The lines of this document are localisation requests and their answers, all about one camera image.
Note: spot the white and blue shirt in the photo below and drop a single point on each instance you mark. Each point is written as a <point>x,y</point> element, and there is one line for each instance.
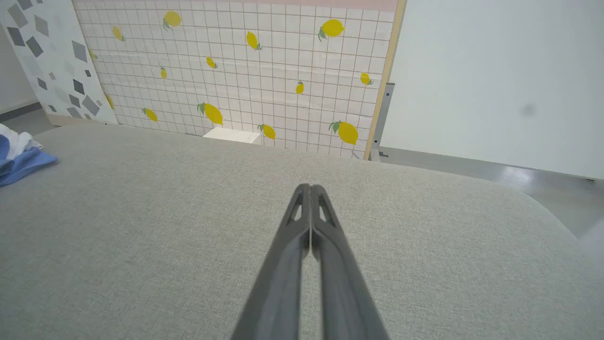
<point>21,163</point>

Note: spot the grey terrazzo pattern panel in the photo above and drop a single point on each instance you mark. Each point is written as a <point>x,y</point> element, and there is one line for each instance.
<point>52,56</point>

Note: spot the lemon print tile panel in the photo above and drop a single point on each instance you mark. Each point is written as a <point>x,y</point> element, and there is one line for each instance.
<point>264,80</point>

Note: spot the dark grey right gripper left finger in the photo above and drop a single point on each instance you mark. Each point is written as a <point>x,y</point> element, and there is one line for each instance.
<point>278,283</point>

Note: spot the white partition board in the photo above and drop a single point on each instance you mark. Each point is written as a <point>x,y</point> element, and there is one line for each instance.
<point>495,80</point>

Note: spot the white rectangular box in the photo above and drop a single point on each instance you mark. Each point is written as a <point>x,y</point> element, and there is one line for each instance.
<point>231,135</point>

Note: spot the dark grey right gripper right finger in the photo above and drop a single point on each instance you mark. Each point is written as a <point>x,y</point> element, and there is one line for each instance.
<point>342,288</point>

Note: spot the grey metal partition leg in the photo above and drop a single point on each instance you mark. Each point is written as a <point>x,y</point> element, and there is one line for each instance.
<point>382,118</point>

